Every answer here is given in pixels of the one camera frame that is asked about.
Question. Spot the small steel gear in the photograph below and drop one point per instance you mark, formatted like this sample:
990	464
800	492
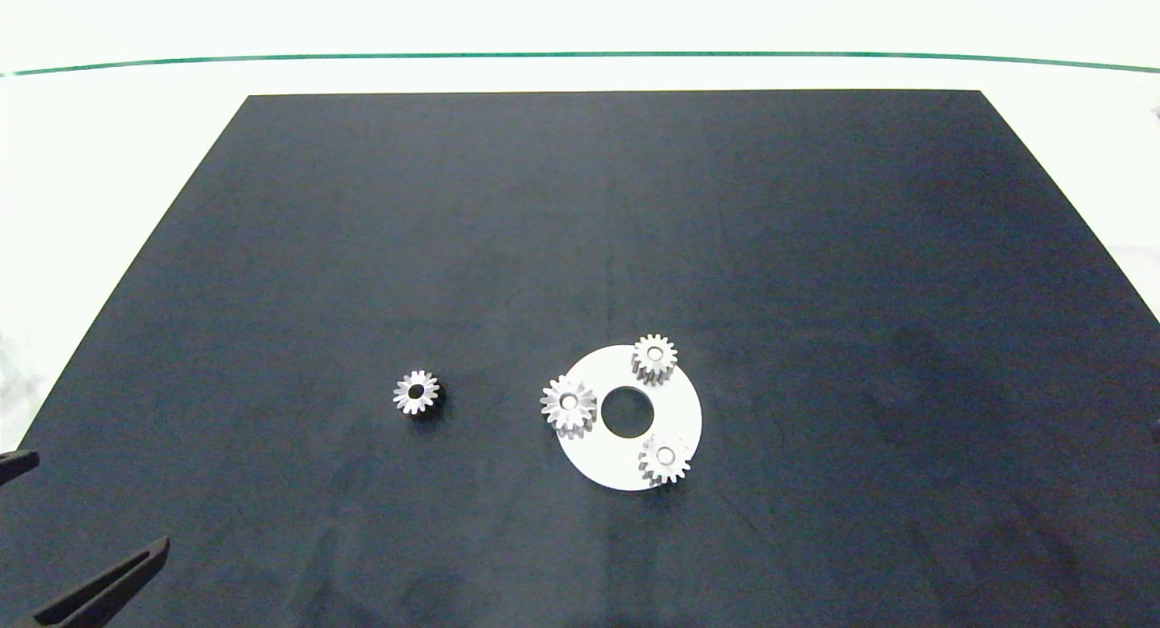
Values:
679	458
403	393
667	354

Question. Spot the large steel gear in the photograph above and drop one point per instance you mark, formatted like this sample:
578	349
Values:
554	407

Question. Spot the round white pin plate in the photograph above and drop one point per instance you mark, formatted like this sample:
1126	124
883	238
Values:
675	410

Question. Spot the dark table mat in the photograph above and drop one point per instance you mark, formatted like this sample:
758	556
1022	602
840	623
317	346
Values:
816	247

